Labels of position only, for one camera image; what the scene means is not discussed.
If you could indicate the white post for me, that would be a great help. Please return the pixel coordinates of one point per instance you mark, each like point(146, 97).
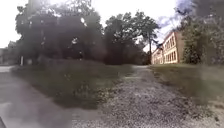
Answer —
point(21, 61)

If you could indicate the grey gravel path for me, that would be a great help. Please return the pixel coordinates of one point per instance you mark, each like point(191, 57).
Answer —
point(143, 96)

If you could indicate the overgrown grass patch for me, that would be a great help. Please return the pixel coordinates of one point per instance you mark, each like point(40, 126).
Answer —
point(76, 80)

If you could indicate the yellow brick building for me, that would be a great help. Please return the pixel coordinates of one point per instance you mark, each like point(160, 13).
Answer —
point(170, 50)

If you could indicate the grey asphalt road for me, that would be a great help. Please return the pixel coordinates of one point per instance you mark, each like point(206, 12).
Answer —
point(20, 106)

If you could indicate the group of dark trees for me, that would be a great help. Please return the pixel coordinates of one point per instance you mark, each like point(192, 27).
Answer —
point(60, 33)

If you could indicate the grass lawn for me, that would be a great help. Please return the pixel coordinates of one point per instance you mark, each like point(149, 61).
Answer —
point(190, 80)

